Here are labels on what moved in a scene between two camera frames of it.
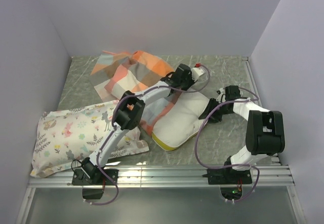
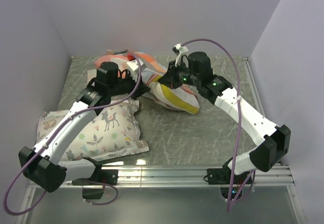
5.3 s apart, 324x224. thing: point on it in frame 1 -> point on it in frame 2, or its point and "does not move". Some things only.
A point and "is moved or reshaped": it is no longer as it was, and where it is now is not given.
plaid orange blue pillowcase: x=113 y=74 is moved or reshaped
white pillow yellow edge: x=182 y=121 is moved or reshaped
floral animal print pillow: x=65 y=136 does not move
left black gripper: x=192 y=82 -> x=142 y=88
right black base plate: x=227 y=176 does not move
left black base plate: x=96 y=177 does not move
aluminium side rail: x=275 y=159 does not move
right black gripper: x=211 y=104 -> x=169 y=79
